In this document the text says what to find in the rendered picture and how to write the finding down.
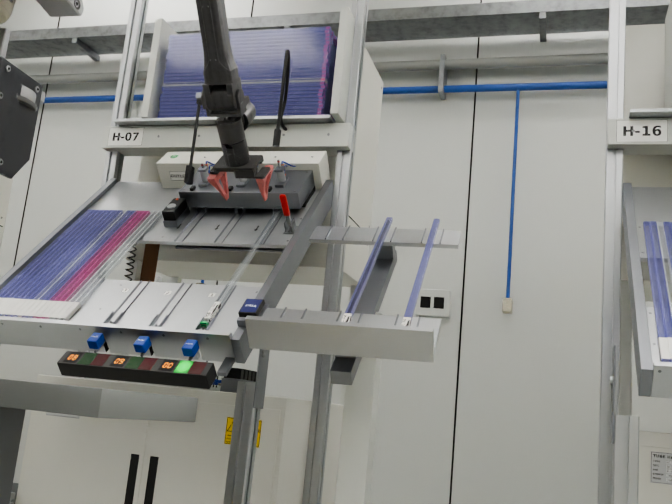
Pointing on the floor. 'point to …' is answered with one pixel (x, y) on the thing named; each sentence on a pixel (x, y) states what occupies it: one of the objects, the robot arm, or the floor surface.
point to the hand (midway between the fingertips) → (245, 196)
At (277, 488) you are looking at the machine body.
